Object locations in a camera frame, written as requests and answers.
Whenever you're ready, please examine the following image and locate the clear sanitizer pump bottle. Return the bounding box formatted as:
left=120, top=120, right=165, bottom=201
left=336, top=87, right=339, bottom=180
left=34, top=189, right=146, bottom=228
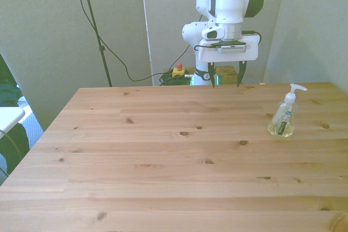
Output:
left=267, top=83, right=308, bottom=137

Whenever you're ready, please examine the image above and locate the white vertical wall strip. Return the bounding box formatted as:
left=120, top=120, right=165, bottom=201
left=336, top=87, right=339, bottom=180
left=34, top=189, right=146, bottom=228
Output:
left=139, top=0, right=154, bottom=86

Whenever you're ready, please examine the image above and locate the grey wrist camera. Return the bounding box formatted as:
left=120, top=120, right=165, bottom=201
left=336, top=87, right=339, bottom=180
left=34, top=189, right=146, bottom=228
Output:
left=207, top=41, right=248, bottom=54

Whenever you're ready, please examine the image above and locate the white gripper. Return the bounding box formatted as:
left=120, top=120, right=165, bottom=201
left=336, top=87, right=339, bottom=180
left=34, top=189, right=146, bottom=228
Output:
left=197, top=34, right=259, bottom=90

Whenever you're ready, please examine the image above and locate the coiled dark cable bundle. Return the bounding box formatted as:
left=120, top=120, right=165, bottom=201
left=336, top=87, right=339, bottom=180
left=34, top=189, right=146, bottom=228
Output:
left=158, top=71, right=194, bottom=86

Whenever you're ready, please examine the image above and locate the black stand cable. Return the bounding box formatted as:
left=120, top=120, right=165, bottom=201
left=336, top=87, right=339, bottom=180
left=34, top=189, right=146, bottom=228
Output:
left=66, top=0, right=164, bottom=82

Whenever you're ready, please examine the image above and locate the black camera stand pole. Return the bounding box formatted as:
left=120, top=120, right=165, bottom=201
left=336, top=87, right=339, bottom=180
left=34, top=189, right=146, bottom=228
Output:
left=77, top=0, right=113, bottom=87

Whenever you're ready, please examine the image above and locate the yellow emergency stop box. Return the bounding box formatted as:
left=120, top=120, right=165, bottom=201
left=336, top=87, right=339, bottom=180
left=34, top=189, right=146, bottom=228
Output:
left=172, top=62, right=187, bottom=78

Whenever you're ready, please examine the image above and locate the white side table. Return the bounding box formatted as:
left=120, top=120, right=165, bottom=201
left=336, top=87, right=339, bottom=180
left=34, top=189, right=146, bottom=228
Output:
left=0, top=106, right=26, bottom=139

